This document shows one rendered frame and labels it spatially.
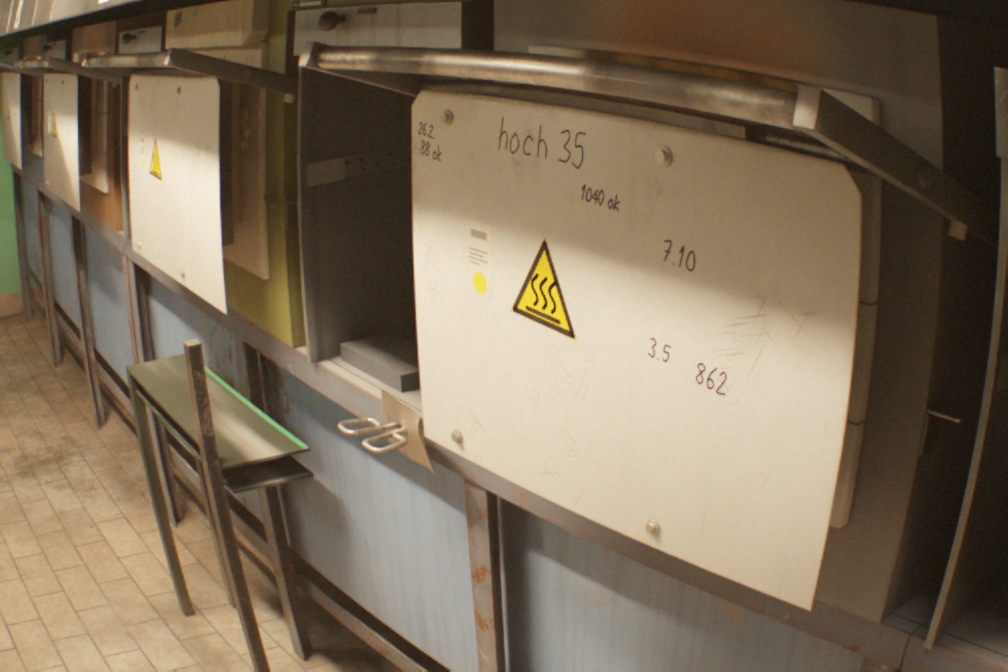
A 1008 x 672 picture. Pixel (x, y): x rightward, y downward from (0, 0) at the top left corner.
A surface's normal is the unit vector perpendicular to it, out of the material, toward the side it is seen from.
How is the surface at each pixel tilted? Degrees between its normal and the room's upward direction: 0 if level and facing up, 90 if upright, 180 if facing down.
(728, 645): 90
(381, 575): 90
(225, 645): 0
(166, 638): 0
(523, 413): 90
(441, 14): 90
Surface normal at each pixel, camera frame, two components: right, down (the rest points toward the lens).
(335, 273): 0.61, 0.20
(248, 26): -0.31, 0.26
